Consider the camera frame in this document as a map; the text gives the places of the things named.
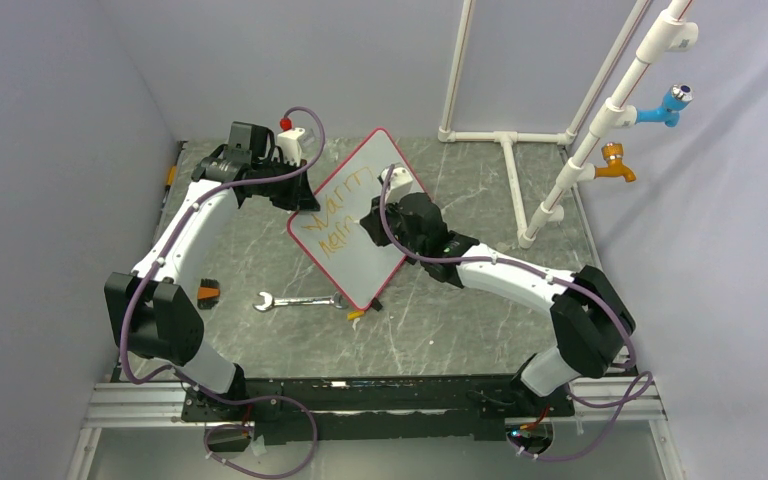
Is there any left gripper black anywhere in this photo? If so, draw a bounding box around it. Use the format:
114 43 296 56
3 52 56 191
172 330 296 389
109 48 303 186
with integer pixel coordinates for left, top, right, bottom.
254 156 318 213

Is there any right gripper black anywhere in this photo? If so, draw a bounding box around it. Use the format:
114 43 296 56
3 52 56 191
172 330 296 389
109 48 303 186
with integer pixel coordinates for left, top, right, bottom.
361 191 426 259

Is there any whiteboard with red rim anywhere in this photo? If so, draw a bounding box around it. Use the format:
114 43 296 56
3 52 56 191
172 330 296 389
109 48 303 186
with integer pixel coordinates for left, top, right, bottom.
287 128 427 310

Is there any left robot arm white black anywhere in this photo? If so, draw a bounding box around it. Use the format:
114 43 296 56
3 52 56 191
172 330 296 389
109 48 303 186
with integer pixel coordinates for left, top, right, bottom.
104 118 320 420

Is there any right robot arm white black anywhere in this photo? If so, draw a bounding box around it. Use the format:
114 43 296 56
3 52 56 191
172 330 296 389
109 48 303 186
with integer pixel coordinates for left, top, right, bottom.
359 193 636 415

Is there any silver combination wrench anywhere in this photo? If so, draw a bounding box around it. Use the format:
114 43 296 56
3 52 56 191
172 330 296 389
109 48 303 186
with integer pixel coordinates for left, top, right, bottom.
252 291 349 312

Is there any black orange eraser block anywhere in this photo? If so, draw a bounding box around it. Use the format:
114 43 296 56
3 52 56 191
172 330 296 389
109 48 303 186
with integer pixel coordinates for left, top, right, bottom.
197 278 221 310

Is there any orange tap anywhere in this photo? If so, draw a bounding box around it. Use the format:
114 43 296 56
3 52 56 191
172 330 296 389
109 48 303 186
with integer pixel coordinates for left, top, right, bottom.
594 142 636 183

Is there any blue tap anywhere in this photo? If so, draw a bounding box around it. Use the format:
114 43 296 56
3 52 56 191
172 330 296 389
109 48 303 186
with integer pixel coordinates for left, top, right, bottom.
635 84 693 128

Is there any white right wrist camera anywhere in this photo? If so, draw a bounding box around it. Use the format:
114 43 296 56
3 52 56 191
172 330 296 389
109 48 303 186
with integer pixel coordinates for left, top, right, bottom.
378 166 414 204

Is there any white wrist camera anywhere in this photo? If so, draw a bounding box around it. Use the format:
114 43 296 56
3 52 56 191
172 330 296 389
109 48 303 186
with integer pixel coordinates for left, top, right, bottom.
276 117 315 167
378 166 414 204

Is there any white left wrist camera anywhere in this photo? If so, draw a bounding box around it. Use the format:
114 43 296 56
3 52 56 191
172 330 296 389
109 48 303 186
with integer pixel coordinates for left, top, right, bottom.
276 117 315 167

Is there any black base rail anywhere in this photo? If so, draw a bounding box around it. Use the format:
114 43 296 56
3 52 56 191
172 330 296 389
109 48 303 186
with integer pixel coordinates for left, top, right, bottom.
181 374 575 445

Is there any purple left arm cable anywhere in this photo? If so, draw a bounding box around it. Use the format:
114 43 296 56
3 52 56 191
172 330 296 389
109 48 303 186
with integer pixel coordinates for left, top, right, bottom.
117 106 326 480

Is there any white pvc pipe frame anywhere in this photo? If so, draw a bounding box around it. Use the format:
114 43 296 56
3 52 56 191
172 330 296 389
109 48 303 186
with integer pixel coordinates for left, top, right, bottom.
438 1 699 249

